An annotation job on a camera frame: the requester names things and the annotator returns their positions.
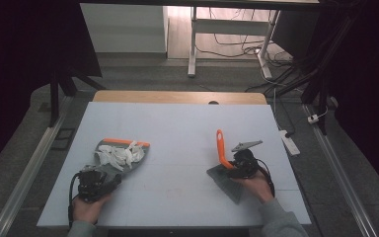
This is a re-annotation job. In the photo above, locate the grey dustpan with orange edge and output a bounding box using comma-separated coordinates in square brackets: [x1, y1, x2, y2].
[93, 137, 152, 176]

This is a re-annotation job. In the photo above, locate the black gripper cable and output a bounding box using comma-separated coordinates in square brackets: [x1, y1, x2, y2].
[66, 171, 82, 229]
[256, 158, 276, 198]

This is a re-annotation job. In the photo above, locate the white power strip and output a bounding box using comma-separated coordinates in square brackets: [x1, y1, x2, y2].
[278, 129, 301, 157]

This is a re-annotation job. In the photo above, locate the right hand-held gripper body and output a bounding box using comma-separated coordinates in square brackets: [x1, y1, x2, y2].
[230, 140, 265, 181]

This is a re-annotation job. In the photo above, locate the black metal stand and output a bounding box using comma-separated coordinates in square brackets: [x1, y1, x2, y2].
[300, 63, 331, 136]
[47, 63, 107, 128]

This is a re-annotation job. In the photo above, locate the pile of white paper scraps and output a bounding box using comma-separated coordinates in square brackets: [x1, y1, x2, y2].
[97, 140, 145, 173]

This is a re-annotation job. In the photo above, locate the person's right hand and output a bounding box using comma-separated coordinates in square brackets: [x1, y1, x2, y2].
[240, 170, 275, 204]

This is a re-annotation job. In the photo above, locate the aluminium rail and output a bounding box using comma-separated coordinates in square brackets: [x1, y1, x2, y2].
[0, 95, 73, 237]
[302, 103, 379, 237]

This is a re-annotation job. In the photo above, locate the tangle of black floor cables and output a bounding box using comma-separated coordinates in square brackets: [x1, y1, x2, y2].
[195, 8, 294, 68]

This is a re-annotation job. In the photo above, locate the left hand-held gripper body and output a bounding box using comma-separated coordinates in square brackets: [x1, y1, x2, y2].
[77, 165, 114, 203]

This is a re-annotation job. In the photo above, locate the wooden table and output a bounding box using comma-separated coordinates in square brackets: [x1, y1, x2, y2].
[92, 90, 268, 106]

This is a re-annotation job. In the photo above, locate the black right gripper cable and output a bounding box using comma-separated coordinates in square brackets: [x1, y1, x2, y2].
[256, 158, 276, 198]

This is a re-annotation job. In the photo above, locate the black curtain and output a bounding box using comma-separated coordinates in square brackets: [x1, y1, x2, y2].
[0, 0, 104, 181]
[325, 0, 379, 198]

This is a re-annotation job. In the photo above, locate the thick black cable bundle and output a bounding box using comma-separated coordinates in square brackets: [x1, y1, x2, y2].
[245, 13, 356, 98]

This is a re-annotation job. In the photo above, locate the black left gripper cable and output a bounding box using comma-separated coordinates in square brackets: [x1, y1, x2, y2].
[66, 171, 82, 229]

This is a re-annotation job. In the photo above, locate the person's left hand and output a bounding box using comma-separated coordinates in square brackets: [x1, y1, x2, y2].
[72, 194, 112, 225]

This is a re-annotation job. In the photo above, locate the white cabinet panel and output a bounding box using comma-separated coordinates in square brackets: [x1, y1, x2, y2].
[79, 3, 170, 54]

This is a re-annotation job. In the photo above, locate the grey brush with orange handle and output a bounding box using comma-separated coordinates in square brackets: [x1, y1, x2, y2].
[206, 128, 245, 205]

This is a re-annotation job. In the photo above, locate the light blue table board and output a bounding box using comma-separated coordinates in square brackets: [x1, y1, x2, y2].
[37, 101, 312, 229]

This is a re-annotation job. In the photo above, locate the white desk frame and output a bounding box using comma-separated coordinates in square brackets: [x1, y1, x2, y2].
[187, 6, 281, 80]

